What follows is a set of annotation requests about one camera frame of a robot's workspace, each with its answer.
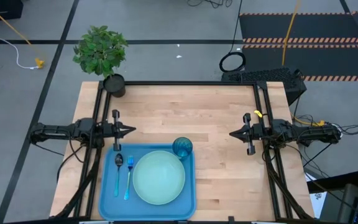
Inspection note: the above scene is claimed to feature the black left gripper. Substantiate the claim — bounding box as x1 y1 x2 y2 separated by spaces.
103 109 137 152

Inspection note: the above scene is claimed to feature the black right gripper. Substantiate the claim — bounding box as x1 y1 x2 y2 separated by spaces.
229 113 272 156

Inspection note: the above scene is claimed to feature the blue-handled black spoon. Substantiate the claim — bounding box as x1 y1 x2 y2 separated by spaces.
113 152 124 198

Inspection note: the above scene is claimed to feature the blue plastic fork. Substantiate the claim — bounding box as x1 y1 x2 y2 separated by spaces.
123 155 135 201

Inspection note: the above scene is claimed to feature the pale green plate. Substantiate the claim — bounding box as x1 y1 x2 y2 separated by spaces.
132 150 186 206

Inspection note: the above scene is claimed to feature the blue faceted plastic cup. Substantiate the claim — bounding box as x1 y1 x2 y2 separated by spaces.
172 136 194 158

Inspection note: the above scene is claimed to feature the blue plastic tray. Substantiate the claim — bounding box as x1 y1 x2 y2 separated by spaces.
98 142 197 222

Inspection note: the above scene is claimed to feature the black perforated computer case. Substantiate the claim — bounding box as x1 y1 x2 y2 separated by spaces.
221 67 308 106

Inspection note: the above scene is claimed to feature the green potted plant black pot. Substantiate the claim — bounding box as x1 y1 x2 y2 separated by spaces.
72 24 129 98

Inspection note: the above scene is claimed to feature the white paper sheet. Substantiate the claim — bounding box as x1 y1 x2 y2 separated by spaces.
305 172 328 220

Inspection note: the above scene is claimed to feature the black orange-striped floor mat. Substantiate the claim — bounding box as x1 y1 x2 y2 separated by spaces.
239 11 358 83

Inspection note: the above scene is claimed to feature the thin black cable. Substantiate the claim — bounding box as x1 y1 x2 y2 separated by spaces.
218 0 247 73

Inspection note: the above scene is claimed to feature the yellow cable with plug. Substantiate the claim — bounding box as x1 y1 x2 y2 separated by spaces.
0 0 45 70

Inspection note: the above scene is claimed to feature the white cable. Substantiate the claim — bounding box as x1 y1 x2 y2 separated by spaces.
0 0 39 70

